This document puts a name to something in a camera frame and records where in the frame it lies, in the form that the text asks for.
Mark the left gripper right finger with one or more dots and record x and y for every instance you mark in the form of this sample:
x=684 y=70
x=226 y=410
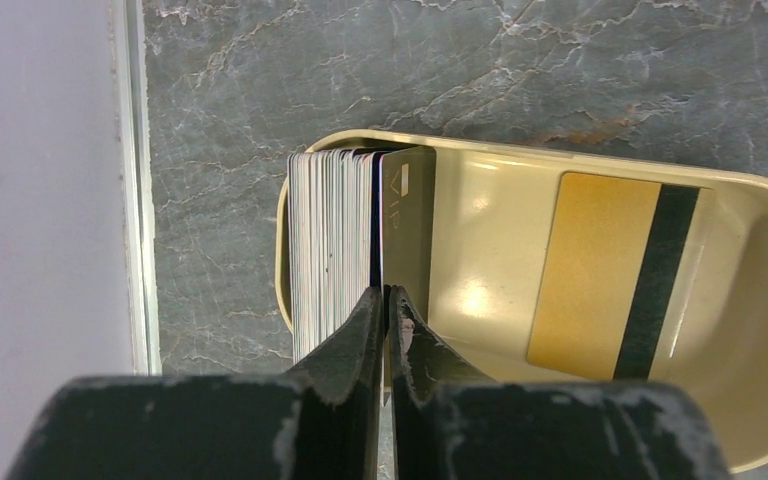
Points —
x=451 y=421

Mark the black VIP card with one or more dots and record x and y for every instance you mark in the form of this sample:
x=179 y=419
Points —
x=406 y=192

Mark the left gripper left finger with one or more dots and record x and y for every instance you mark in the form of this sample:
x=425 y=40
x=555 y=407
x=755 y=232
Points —
x=317 y=420

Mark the stack of cards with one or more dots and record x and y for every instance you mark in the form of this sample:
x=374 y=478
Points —
x=330 y=212

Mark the aluminium frame rail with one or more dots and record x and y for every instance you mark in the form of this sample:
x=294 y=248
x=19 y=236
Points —
x=129 y=51

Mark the gold card in tray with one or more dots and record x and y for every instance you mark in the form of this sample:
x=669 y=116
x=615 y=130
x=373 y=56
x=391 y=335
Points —
x=613 y=257

